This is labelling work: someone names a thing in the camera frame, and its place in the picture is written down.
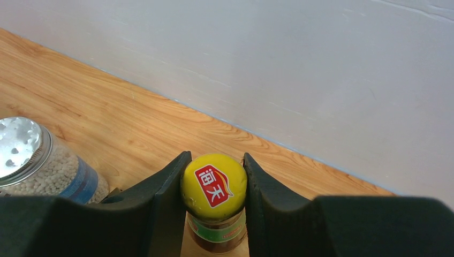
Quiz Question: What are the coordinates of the yellow cap sauce bottle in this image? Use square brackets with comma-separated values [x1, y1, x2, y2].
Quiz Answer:
[180, 153, 247, 254]

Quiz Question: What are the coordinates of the silver lid jar back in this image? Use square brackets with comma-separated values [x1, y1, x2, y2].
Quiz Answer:
[1, 117, 109, 204]

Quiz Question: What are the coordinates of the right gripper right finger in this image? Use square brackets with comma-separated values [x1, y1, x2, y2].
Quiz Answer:
[243, 153, 453, 256]

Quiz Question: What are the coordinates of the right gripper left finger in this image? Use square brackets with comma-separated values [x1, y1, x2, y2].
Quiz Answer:
[1, 151, 192, 256]

